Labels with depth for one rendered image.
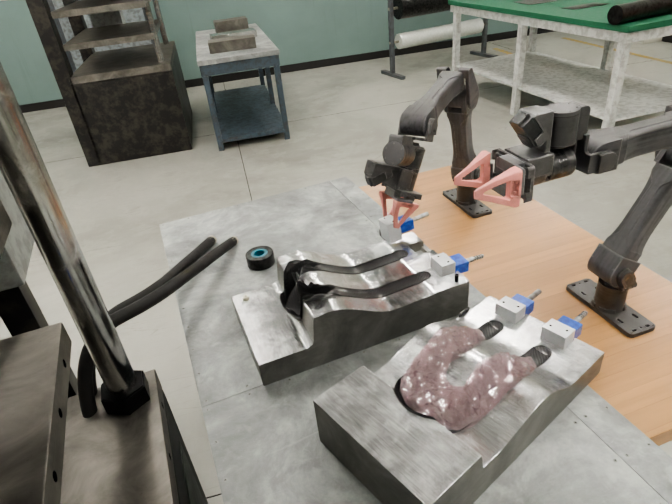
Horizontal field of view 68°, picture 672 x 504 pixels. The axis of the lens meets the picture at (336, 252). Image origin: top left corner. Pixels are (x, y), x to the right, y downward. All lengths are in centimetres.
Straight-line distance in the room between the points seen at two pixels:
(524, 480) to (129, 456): 71
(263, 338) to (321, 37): 676
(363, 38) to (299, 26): 94
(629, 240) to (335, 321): 63
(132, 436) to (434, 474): 60
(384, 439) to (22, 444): 51
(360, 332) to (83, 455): 59
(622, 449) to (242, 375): 72
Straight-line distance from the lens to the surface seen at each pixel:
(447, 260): 119
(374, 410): 87
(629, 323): 127
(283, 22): 754
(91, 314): 102
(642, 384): 115
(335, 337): 107
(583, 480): 97
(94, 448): 114
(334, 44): 771
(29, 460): 81
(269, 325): 113
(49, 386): 90
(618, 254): 119
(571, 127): 93
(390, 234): 127
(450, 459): 82
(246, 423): 103
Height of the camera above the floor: 157
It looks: 32 degrees down
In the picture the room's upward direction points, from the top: 6 degrees counter-clockwise
